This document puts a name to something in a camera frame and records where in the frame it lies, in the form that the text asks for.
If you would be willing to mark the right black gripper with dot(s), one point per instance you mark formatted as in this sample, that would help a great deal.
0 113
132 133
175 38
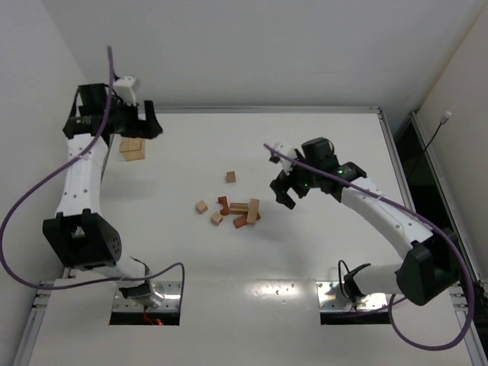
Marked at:
290 184

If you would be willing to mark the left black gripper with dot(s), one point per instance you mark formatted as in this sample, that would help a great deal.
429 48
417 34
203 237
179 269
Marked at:
141 119

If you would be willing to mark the transparent orange plastic box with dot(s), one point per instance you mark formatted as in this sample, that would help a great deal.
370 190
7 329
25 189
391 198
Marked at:
132 149

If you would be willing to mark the long light wood block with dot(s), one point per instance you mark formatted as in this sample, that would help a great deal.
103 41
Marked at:
252 214

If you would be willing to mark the small light cube block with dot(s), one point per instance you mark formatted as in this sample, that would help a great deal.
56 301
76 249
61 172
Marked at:
230 177

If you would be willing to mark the light wooden cube block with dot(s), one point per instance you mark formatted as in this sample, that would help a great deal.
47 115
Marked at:
201 207

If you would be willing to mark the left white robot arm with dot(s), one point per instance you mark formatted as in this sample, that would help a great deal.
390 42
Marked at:
79 235

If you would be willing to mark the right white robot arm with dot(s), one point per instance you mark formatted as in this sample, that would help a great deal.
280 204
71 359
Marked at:
429 265

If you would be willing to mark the grooved light wood block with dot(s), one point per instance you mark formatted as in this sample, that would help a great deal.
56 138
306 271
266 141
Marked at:
239 208

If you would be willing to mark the dark brown L block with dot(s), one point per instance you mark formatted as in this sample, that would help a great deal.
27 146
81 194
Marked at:
224 211

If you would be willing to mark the pale wooden cube block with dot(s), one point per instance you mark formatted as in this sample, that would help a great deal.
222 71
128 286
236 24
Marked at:
216 218

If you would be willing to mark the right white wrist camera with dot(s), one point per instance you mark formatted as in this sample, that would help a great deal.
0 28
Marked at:
284 154

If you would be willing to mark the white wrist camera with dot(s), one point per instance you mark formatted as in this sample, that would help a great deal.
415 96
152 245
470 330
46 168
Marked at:
284 154
125 87

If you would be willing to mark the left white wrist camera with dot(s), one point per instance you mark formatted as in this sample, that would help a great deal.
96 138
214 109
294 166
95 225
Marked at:
125 87

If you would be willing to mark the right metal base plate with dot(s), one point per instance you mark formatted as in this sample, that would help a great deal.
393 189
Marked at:
332 301

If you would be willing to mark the metal base plate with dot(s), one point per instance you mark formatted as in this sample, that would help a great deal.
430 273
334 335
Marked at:
163 297
332 301

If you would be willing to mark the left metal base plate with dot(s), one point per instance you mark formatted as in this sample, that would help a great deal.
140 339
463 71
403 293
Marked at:
163 297

